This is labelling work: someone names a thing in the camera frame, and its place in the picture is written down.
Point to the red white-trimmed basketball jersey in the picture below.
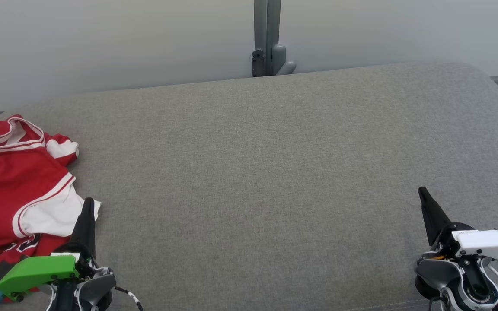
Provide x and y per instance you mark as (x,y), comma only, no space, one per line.
(11,172)

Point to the dark metal hinge bracket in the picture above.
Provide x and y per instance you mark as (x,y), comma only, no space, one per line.
(257,62)

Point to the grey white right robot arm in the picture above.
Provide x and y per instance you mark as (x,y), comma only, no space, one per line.
(435,270)

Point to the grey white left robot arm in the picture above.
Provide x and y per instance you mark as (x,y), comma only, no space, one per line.
(97,285)

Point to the grey fabric sofa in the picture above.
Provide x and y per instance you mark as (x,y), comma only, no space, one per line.
(257,181)

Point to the grey rounded door stopper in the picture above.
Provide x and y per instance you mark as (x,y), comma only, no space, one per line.
(281,60)

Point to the grey metal frame post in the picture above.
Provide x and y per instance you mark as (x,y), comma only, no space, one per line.
(267,26)

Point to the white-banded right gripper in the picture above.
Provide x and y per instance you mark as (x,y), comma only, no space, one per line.
(486,244)

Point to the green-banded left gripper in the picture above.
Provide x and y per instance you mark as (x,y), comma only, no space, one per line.
(37,272)

